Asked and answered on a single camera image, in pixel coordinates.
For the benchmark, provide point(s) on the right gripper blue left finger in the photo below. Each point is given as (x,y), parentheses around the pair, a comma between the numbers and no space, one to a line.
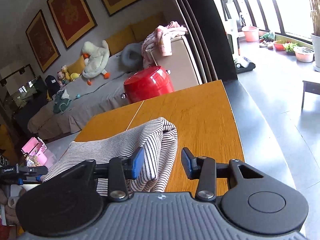
(121,169)

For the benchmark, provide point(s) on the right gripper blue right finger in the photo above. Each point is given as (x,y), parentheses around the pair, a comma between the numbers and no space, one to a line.
(202,169)

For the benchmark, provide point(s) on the striped white black garment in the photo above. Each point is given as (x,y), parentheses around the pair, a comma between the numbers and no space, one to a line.
(157,137)

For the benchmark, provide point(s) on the pink clothes pile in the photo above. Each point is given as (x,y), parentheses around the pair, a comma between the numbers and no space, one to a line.
(161,39)

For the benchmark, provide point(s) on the pink toy box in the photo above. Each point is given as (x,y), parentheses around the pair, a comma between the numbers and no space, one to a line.
(35,147)

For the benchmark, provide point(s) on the grey covered sofa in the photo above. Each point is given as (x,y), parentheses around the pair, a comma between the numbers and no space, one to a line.
(103,95)

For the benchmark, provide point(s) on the glass fish tank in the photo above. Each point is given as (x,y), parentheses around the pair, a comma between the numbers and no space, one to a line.
(19,86)

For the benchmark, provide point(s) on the green cloth toy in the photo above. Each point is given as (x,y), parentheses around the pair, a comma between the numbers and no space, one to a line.
(62,101)

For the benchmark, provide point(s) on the red round stool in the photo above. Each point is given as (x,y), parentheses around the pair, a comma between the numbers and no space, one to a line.
(148,83)

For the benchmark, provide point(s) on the small plush dolls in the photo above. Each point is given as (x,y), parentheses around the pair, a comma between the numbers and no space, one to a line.
(64,77)

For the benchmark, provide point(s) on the yellow pillow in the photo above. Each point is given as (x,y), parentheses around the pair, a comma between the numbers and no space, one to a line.
(77,67)

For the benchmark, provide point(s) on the grey round cushion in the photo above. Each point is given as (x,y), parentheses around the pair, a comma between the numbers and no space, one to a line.
(131,56)

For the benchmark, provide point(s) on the white duck plush toy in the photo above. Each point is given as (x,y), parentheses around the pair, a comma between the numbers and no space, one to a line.
(97,61)

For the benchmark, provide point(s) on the left red framed picture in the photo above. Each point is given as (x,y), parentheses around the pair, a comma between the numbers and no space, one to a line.
(42,42)

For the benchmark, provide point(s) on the pink plastic bucket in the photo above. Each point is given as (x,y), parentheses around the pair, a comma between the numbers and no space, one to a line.
(251,33)

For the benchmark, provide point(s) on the red flower pot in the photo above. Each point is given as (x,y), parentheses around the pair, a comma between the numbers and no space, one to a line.
(279,45)

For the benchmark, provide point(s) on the white floor cleaner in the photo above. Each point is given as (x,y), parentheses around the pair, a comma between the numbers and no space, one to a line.
(233,21)

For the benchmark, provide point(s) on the middle red framed picture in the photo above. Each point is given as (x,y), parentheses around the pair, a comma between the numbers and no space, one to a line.
(73,19)

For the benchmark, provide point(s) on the potted green tree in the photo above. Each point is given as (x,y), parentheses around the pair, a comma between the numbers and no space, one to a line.
(315,35)

